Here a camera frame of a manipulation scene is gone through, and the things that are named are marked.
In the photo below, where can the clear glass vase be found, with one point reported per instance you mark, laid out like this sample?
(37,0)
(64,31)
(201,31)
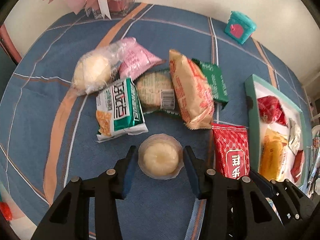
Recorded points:
(120,6)

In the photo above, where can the red packet with white stripe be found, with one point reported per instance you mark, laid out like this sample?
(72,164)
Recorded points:
(298,165)

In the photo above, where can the cream white snack packet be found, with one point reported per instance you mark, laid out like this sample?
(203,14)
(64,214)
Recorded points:
(295,135)

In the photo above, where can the white jelly cup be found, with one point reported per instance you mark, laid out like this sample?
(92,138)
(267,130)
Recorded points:
(160,158)

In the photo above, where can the pink snack packet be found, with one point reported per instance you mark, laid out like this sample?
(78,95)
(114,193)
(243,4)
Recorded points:
(135,60)

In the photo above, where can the yellow cake packet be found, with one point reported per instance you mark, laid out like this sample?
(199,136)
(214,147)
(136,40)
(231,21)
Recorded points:
(272,155)

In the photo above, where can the grey cabinet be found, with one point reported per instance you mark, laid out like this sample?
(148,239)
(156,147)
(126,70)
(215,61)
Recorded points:
(5,65)

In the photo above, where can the red patterned snack packet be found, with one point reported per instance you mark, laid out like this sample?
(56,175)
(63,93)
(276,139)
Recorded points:
(232,147)

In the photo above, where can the pink board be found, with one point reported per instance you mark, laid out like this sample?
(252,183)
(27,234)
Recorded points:
(7,42)

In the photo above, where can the dark green snack packet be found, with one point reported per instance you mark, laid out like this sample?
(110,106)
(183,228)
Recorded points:
(215,82)

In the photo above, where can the red flower print packet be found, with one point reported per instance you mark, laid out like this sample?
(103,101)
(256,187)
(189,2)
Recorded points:
(270,108)

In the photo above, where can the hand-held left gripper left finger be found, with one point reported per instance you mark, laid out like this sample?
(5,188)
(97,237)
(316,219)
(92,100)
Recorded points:
(128,170)

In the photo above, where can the orange beige snack packet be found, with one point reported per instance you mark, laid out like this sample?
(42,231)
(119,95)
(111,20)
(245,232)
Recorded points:
(190,92)

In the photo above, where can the teal rimmed white tray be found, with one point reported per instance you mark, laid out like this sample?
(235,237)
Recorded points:
(252,105)

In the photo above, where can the green and white cracker packet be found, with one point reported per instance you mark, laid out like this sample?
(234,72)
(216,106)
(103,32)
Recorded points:
(120,105)

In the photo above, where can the pale round cake packet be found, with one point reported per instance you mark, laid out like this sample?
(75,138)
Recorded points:
(152,90)

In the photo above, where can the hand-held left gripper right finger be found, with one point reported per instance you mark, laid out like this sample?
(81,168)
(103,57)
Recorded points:
(191,172)

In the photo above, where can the teal toy house box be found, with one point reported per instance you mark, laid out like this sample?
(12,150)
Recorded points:
(237,27)

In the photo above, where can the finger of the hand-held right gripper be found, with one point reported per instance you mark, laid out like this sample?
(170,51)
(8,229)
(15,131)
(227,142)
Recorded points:
(290,200)

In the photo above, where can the clear packet with white bun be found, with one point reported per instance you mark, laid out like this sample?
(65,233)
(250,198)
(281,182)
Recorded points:
(92,71)

